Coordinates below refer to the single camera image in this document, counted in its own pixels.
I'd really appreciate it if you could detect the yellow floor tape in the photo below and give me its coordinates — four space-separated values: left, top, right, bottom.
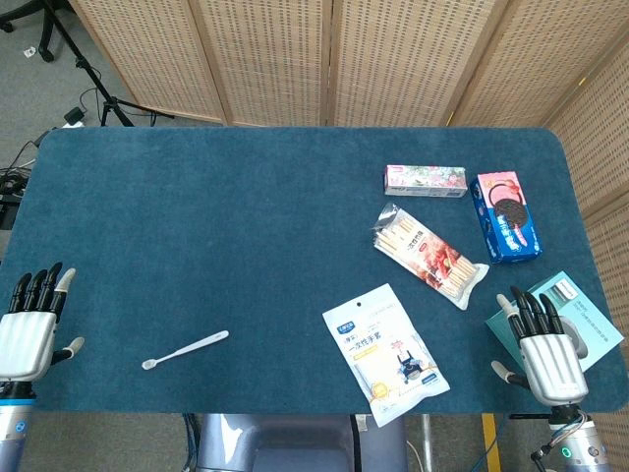
481 413 502 472

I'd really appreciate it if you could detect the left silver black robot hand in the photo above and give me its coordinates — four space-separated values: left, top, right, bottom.
0 262 86 383

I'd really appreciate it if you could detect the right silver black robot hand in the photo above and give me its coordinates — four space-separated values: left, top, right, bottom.
490 285 590 406

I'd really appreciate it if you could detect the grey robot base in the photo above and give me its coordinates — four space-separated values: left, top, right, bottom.
196 413 409 472

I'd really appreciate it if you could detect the white disposable gloves packet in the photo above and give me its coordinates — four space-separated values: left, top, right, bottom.
321 282 451 427

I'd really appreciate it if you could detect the bamboo skewers packet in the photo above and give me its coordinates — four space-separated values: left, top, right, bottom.
372 202 490 311

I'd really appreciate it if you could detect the blue pink cookie box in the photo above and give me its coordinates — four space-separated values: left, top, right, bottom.
469 170 544 266

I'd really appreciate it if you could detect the blue felt table mat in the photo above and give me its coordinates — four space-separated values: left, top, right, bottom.
0 125 610 415

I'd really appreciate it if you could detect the white toothbrush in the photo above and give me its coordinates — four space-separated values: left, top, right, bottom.
141 329 230 372

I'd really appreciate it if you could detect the black tripod stand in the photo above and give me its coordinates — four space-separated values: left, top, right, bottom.
47 0 174 128

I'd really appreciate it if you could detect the black office chair base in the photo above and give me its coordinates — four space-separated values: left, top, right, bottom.
0 0 63 63

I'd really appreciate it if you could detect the black cable bundle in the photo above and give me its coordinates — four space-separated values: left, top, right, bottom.
0 128 53 232

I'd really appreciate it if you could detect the woven folding screen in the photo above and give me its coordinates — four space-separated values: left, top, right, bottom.
68 0 629 472

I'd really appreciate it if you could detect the pink floral toothpaste box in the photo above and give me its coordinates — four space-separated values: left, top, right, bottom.
383 164 469 199

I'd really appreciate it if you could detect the teal product box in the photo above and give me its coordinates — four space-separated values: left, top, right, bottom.
484 268 625 375

